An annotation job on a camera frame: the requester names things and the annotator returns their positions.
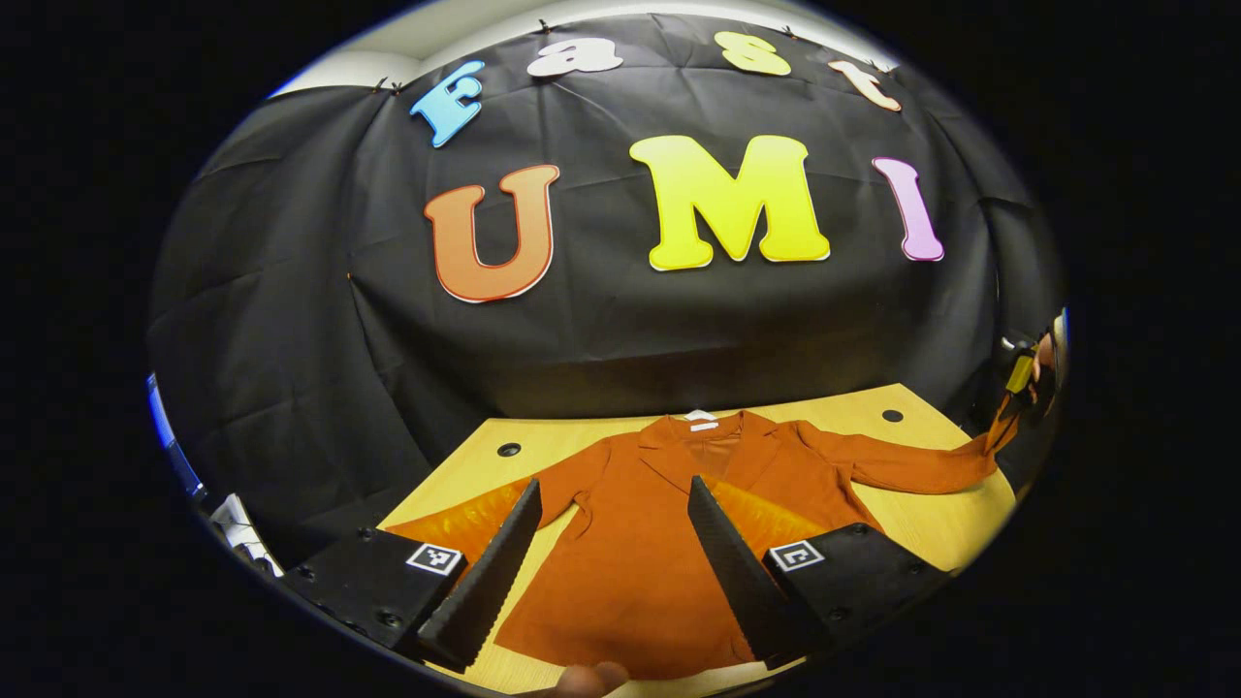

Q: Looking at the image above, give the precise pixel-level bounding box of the black backdrop cloth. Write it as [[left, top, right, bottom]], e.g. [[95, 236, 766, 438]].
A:
[[147, 12, 1067, 568]]

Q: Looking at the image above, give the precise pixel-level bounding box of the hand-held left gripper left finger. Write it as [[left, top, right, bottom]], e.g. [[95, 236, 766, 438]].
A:
[[276, 478, 545, 672]]

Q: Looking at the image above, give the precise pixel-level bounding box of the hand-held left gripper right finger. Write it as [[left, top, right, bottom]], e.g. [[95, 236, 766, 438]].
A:
[[686, 473, 961, 672]]

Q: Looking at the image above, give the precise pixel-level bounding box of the orange button shirt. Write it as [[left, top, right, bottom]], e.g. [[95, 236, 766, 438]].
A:
[[494, 409, 1021, 682]]

